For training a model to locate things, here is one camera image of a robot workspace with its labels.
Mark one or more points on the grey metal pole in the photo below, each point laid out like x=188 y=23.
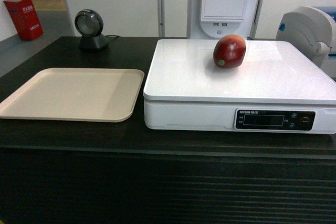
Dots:
x=161 y=17

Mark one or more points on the white receipt printer kiosk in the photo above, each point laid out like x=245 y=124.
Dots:
x=214 y=19

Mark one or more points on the red fire extinguisher box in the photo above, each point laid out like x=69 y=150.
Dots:
x=25 y=19

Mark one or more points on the dark red mango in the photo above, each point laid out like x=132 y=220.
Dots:
x=229 y=52

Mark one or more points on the white checkout scale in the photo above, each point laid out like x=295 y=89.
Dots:
x=275 y=89

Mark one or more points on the beige plastic tray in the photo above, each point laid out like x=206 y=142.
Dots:
x=76 y=94

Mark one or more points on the grey label printer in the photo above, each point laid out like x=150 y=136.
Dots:
x=312 y=31

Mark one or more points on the black slatted checkout counter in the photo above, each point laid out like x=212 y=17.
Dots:
x=55 y=171

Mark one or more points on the black barcode scanner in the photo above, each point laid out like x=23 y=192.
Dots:
x=90 y=25

